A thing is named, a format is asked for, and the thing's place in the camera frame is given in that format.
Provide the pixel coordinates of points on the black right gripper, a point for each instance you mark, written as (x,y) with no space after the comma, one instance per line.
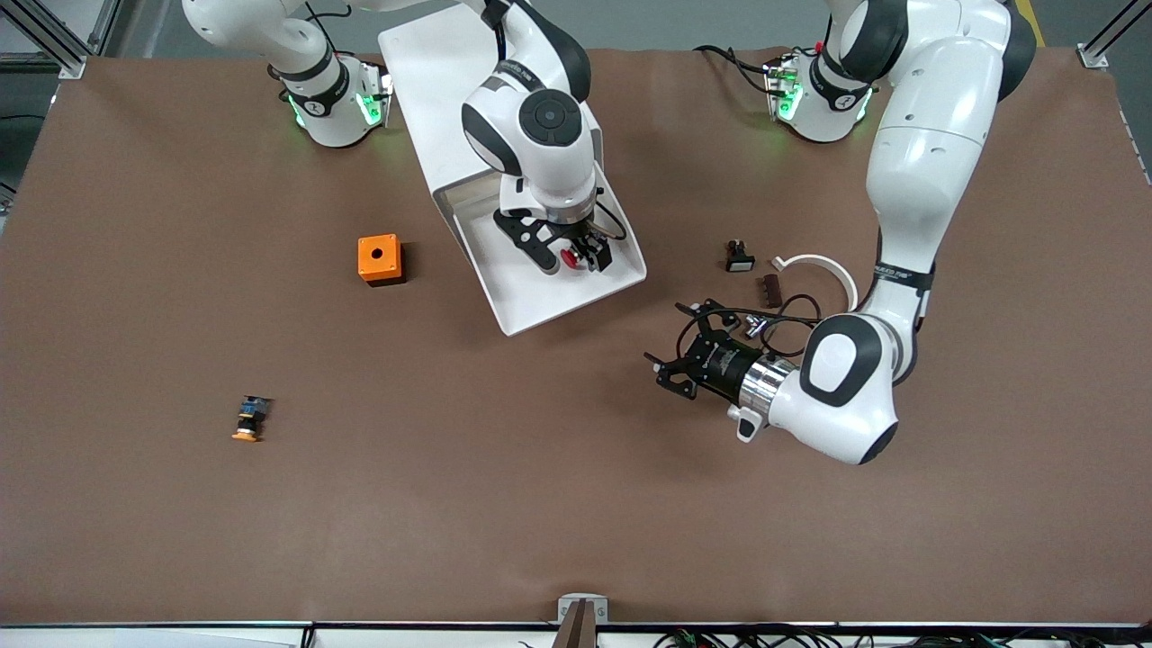
(593,248)

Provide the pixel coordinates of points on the brown table cover sheet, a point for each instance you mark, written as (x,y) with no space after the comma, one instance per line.
(576,450)

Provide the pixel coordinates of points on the small brown block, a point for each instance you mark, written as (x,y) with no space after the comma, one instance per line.
(771,292)

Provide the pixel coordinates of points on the aluminium frame post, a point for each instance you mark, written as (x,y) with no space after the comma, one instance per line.
(72,65)
(1092,57)

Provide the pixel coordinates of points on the white curved bracket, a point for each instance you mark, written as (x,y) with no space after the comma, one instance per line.
(814,260)

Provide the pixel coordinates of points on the silver metal connector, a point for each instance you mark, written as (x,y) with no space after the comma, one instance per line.
(756,327)

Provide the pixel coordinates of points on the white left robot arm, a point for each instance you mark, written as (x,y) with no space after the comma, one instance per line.
(936,135)

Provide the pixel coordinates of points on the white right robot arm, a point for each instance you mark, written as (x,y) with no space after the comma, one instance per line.
(540,117)

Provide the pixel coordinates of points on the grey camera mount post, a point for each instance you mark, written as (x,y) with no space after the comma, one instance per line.
(582,630)

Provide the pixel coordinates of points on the red push button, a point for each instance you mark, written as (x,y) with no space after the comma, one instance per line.
(571,258)

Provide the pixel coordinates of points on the black white switch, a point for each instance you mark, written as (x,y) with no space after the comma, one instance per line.
(740,263)

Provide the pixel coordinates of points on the orange push button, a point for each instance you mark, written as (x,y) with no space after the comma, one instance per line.
(249,418)

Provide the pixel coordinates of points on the orange box with hole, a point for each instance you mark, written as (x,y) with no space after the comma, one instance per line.
(378,256)

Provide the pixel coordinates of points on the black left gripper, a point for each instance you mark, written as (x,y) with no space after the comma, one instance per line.
(717,364)

